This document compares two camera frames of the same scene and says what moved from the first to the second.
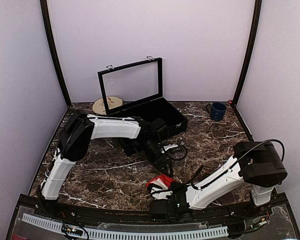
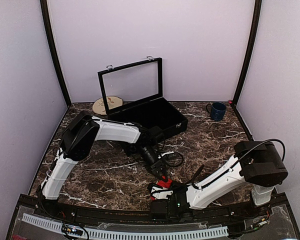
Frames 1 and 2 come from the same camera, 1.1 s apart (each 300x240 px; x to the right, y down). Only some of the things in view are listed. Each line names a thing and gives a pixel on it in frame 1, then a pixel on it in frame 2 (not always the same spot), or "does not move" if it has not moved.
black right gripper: x=174 y=186 does not move
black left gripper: x=163 y=164 → x=157 y=167
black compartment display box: x=134 y=90 does not move
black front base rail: x=66 y=214 does not move
